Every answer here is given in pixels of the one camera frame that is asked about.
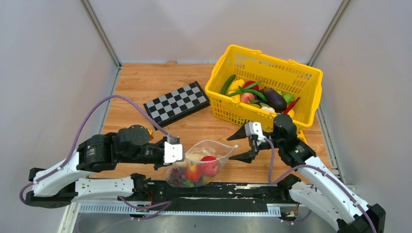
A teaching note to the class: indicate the black grey chessboard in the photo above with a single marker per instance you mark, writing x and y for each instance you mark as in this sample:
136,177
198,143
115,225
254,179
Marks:
177,104

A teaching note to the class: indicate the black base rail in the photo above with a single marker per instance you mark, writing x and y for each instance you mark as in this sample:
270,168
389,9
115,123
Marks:
215,197

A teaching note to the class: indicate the green cucumber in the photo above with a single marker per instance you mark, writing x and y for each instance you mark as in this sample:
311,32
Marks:
227,84

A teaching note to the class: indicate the clear polka dot zip bag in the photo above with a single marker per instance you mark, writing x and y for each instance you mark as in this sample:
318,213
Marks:
222,152

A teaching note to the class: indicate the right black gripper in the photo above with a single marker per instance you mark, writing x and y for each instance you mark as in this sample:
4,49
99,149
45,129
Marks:
246,157

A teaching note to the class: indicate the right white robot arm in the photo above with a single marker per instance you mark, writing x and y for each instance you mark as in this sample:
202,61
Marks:
308,181

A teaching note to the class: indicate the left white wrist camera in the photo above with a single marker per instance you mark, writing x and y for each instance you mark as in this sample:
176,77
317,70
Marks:
173,150

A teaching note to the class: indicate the green lettuce head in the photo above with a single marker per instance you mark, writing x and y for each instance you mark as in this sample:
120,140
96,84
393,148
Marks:
288,97

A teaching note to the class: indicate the red apple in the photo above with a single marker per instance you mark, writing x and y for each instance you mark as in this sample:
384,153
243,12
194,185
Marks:
210,166

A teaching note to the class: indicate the purple eggplant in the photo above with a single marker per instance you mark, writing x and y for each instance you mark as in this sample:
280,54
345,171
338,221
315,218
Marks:
275,100

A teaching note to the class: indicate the pink peach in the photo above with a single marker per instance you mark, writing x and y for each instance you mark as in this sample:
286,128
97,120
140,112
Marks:
246,97

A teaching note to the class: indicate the yellow plastic basket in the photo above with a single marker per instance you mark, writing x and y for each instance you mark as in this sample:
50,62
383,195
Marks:
289,76

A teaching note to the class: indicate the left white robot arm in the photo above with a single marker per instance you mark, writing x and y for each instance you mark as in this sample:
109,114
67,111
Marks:
68,181

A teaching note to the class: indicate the yellow bell pepper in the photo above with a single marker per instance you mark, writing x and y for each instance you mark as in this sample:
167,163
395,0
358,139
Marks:
234,87

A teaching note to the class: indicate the green bean pods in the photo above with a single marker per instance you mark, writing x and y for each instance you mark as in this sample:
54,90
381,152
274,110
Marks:
243,90

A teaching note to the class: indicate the red bell pepper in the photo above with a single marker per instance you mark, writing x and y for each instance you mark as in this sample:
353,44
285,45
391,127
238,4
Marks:
251,85

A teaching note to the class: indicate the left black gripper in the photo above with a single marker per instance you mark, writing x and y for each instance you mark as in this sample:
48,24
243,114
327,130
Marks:
157,165

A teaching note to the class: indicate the yellow toy car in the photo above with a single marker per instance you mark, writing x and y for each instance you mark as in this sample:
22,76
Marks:
150,134

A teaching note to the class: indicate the white oyster mushroom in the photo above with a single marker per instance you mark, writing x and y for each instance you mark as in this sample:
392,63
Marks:
198,153

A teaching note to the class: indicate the yellow lemon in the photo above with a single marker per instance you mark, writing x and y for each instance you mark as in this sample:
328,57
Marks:
291,113

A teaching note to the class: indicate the yellow triangle frame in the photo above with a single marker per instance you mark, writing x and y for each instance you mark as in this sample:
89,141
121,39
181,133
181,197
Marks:
301,136

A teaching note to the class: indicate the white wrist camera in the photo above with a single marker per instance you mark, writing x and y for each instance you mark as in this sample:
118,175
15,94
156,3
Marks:
173,150
254,128

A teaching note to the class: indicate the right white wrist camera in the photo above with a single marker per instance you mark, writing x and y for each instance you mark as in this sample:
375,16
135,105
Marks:
254,128

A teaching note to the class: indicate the red chili pepper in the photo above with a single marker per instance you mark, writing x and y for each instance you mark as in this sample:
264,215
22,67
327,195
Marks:
291,105

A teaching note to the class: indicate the purple grape bunch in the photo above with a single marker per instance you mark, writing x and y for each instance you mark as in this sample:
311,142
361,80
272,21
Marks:
176,179

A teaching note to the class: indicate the white garlic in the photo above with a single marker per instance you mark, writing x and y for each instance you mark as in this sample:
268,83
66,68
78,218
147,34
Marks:
268,109

